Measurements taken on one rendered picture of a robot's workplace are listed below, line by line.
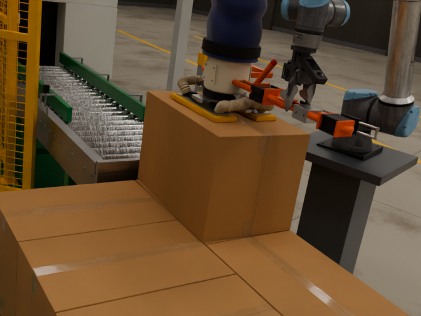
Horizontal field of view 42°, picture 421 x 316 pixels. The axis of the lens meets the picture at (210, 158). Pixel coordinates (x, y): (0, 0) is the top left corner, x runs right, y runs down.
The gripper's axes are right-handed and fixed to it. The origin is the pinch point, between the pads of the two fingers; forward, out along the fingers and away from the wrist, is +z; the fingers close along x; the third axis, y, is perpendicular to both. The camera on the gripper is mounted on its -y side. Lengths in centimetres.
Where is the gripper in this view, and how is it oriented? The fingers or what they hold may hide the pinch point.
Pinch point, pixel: (297, 108)
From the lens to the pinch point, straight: 183.6
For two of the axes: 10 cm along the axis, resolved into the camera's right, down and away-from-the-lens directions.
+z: -1.4, 9.3, 3.3
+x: -8.4, 0.6, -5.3
